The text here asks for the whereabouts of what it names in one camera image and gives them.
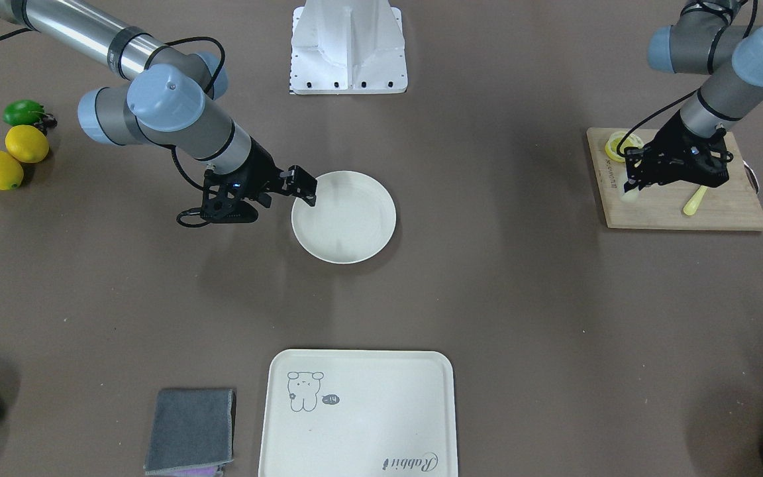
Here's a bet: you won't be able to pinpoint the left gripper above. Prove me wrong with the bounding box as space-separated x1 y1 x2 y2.
621 113 733 201

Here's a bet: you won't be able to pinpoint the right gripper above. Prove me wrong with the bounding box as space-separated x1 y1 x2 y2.
199 139 317 223

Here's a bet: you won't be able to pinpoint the cream round plate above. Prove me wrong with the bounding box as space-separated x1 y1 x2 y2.
291 171 397 264

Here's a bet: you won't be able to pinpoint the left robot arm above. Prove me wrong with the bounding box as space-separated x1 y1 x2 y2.
623 1 763 194

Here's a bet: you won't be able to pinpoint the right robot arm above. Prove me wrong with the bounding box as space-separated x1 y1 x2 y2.
0 1 317 227

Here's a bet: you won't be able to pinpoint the cream rabbit tray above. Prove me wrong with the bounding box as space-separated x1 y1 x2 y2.
258 349 458 476

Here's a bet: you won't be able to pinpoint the lemon slices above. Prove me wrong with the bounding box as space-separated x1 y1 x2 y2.
603 130 645 163

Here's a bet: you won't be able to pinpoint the yellow plastic knife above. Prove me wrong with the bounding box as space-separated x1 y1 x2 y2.
682 186 709 217

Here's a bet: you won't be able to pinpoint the bamboo cutting board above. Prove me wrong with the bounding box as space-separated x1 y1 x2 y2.
585 127 763 231

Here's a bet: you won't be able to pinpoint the dark cherries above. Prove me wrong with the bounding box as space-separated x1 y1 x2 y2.
32 113 58 135

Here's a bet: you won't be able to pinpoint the grey folded cloth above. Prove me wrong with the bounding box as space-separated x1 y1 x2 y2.
144 388 235 476

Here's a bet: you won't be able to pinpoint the yellow lemon near lime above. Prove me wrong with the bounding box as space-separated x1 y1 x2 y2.
4 125 50 164

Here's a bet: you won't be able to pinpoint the green lime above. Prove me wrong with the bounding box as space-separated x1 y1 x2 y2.
2 99 46 127

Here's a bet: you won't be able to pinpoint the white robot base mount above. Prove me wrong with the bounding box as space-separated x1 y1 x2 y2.
289 1 409 95

